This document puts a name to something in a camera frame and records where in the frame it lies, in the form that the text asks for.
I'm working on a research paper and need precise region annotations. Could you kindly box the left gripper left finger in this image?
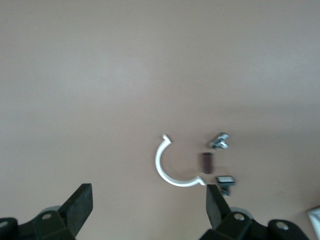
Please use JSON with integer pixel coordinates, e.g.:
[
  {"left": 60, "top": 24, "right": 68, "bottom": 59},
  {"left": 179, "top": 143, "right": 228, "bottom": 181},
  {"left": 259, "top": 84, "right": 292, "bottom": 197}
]
[{"left": 0, "top": 183, "right": 94, "bottom": 240}]

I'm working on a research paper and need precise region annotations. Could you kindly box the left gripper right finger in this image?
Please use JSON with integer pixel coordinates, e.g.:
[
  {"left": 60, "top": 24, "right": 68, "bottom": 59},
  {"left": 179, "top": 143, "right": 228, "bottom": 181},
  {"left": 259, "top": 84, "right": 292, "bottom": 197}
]
[{"left": 199, "top": 184, "right": 307, "bottom": 240}]

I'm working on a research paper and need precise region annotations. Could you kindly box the white square push button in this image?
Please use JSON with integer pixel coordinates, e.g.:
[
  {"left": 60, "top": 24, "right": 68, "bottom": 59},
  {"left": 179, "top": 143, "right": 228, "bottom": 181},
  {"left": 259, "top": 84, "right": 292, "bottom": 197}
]
[{"left": 216, "top": 175, "right": 237, "bottom": 198}]

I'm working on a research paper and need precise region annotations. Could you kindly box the white drawer cabinet housing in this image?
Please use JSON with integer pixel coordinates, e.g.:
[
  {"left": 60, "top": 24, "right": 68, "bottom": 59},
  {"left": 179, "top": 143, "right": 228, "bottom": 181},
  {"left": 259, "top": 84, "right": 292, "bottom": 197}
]
[{"left": 307, "top": 206, "right": 320, "bottom": 240}]

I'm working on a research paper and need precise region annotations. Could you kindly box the brown cylindrical capacitor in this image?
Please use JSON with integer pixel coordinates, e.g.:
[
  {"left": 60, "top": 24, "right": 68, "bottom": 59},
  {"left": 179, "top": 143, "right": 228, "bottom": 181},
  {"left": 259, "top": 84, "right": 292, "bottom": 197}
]
[{"left": 200, "top": 151, "right": 214, "bottom": 175}]

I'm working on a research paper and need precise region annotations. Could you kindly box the silver metal fitting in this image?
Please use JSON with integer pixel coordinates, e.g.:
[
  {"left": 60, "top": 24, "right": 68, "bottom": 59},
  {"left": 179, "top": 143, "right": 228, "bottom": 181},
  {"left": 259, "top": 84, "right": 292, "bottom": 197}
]
[{"left": 208, "top": 132, "right": 230, "bottom": 150}]

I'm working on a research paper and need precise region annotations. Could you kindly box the white half-ring pipe clamp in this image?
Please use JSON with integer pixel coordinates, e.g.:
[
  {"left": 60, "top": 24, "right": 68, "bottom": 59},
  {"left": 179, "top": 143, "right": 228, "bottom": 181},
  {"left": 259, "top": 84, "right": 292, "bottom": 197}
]
[{"left": 154, "top": 134, "right": 208, "bottom": 188}]

